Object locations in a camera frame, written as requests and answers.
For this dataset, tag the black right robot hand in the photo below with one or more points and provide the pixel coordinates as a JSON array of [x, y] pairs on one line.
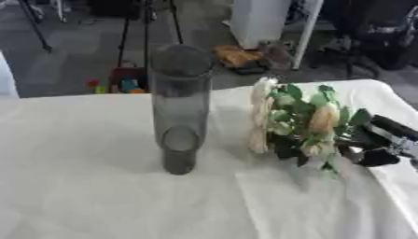
[[389, 129]]

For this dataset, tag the cream and green flower bouquet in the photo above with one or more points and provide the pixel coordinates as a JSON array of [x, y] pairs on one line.
[[294, 121]]

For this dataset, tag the tall grey glass vase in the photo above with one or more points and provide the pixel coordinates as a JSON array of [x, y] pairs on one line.
[[180, 109]]

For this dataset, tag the black office chair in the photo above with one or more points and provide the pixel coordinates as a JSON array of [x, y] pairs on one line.
[[375, 34]]

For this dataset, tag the white cabinet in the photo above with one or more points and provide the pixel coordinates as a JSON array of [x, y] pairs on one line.
[[272, 28]]

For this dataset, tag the tan brown bag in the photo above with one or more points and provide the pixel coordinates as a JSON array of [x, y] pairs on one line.
[[247, 57]]

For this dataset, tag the black tripod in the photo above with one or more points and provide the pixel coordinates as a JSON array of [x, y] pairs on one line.
[[146, 34], [35, 23]]

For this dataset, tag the red box of toys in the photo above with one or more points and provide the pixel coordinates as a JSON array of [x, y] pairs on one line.
[[126, 81]]

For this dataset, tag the red and green small toy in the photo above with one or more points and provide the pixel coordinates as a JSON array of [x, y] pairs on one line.
[[95, 86]]

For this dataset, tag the white rounded object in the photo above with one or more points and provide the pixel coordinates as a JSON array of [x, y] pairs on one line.
[[6, 77]]

